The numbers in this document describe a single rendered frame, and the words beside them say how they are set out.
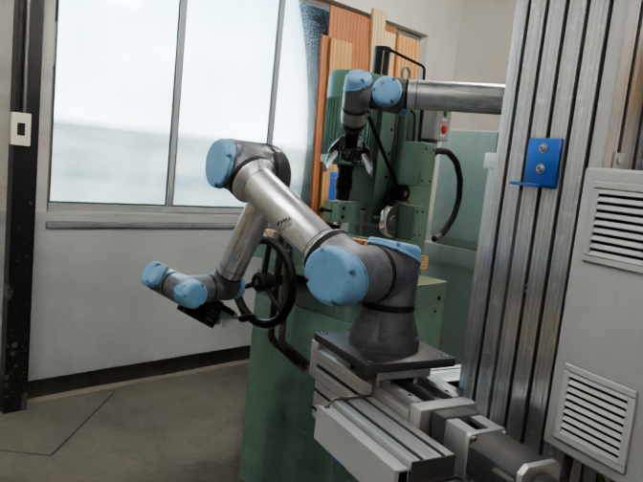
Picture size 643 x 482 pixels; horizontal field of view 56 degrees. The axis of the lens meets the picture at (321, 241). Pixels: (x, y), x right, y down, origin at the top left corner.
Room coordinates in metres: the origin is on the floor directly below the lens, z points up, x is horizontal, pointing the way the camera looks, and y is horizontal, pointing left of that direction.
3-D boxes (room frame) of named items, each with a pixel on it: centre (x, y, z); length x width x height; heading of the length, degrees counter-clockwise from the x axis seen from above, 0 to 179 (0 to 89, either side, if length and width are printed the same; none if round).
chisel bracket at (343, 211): (2.12, -0.07, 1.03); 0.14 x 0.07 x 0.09; 139
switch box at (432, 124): (2.25, -0.37, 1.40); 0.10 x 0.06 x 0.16; 139
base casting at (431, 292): (2.20, -0.14, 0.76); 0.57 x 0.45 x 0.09; 139
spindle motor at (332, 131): (2.11, -0.06, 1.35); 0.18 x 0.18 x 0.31
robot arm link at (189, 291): (1.58, 0.33, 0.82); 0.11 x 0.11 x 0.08; 47
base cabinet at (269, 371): (2.20, -0.13, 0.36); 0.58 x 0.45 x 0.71; 139
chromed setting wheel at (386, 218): (2.12, -0.24, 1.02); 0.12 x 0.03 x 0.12; 139
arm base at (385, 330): (1.28, -0.16, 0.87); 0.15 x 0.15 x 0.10
